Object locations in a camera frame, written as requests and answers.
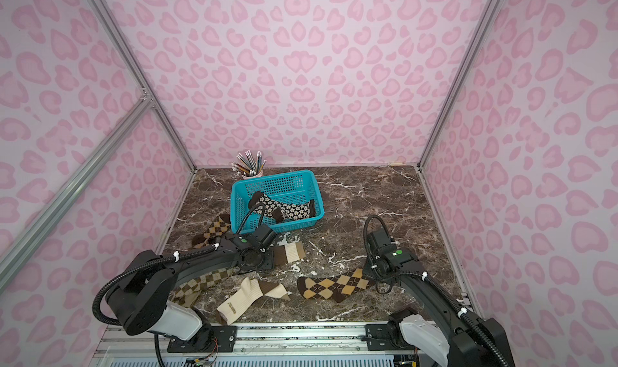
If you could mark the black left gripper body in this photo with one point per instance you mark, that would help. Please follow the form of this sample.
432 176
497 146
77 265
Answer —
267 259

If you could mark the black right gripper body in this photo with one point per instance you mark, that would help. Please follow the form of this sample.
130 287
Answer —
379 274

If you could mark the brown daisy sock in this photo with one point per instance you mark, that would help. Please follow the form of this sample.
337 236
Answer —
270 203
293 212

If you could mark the teal plastic basket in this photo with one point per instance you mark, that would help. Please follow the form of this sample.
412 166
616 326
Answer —
291 188

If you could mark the dark brown argyle sock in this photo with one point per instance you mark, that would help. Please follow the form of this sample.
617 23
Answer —
336 288

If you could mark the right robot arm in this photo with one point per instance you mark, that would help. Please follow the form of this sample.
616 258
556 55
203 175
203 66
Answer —
455 335

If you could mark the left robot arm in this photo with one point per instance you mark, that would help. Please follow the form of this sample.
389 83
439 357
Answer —
137 300

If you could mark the cream brown striped sock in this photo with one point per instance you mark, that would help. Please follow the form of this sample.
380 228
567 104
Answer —
293 252

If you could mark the cream brown sock with label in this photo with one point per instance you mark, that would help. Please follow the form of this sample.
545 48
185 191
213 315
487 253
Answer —
251 289

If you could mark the pink cup of pencils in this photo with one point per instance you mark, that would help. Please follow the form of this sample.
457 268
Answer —
249 165

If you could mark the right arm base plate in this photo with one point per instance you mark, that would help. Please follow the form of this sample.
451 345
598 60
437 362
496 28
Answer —
385 337

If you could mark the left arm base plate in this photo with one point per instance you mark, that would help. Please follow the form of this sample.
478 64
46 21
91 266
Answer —
213 338

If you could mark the aluminium mounting rail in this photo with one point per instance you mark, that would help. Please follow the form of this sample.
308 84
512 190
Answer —
280 344

